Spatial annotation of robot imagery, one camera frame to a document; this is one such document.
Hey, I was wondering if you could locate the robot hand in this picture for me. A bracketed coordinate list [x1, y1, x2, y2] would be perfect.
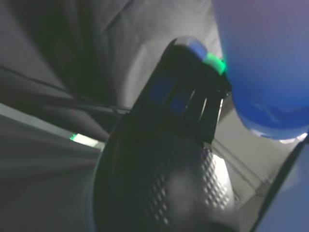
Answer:
[83, 36, 309, 232]

